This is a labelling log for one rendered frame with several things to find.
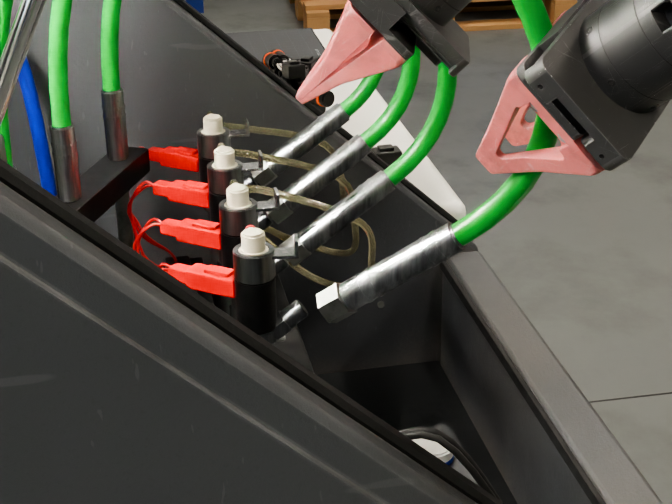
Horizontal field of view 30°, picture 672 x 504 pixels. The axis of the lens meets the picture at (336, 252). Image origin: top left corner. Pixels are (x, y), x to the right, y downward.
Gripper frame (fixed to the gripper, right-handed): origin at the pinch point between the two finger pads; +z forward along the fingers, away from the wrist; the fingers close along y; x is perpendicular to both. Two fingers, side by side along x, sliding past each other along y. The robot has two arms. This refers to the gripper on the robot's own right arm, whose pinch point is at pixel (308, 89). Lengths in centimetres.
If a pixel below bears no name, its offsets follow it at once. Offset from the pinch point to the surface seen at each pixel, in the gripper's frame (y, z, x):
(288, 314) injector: -10.1, 12.0, 1.1
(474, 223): -10.1, -4.7, 11.7
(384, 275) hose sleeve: -9.1, 1.4, 11.2
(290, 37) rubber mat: -8, 26, -100
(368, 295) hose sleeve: -9.5, 3.0, 11.1
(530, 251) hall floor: -111, 60, -240
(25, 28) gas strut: 13.5, -4.9, 34.9
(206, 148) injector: -0.8, 15.9, -20.5
